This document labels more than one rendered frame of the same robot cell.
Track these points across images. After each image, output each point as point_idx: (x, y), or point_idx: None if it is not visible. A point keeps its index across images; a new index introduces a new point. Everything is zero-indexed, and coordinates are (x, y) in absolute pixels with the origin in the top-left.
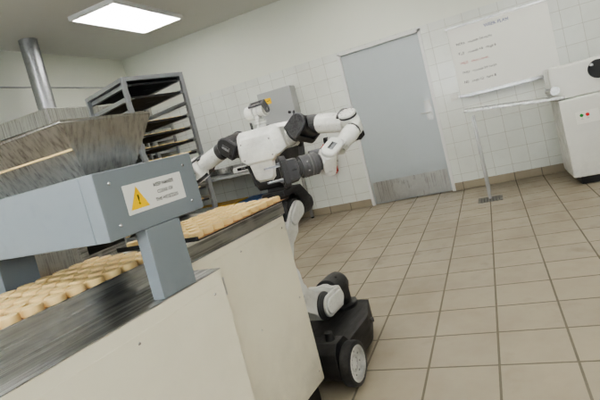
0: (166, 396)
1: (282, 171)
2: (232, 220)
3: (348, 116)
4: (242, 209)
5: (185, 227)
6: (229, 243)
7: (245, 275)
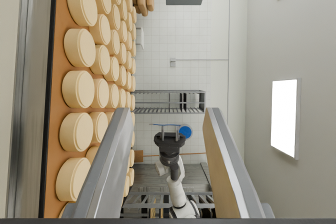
0: None
1: (177, 222)
2: (73, 1)
3: None
4: (97, 121)
5: (123, 43)
6: None
7: None
